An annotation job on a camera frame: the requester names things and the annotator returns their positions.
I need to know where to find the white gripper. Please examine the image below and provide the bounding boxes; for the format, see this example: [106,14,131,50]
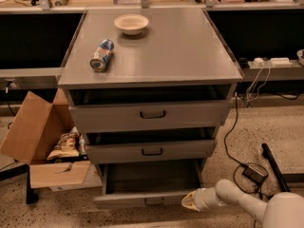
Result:
[181,188,219,212]

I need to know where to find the grey bottom drawer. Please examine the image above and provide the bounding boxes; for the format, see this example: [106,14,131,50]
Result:
[93,159,202,209]

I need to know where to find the grey drawer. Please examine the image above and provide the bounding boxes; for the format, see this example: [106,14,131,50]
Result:
[69,100,230,133]
[93,159,202,209]
[86,140,217,163]

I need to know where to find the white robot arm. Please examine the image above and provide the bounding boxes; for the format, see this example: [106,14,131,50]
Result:
[181,180,304,228]

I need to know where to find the grey middle drawer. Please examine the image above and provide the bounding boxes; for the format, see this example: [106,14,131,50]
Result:
[86,140,217,163]

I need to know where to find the grey top drawer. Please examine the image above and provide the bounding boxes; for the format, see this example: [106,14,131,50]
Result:
[69,100,230,133]

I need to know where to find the grey drawer cabinet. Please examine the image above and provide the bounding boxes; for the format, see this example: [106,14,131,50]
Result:
[57,7,244,173]

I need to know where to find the black power adapter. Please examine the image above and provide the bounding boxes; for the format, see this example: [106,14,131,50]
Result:
[242,166,268,184]

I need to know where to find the black metal floor bar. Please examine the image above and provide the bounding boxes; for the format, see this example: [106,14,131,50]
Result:
[261,143,290,192]

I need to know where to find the snack chip bag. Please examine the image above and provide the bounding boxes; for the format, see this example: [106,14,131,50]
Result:
[47,133,79,161]

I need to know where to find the black stand foot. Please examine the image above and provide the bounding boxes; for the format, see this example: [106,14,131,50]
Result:
[26,170,39,204]

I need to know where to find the brown cardboard box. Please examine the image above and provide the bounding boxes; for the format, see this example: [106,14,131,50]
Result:
[1,89,90,191]

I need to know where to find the white power strip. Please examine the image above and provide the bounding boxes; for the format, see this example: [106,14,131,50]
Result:
[252,58,293,67]

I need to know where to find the blue and white can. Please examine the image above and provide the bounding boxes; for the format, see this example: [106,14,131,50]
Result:
[90,39,114,72]

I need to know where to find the beige bowl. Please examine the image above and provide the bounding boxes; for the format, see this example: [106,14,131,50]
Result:
[114,14,149,35]

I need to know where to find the black power cable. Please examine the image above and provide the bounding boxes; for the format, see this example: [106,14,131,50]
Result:
[223,92,274,201]

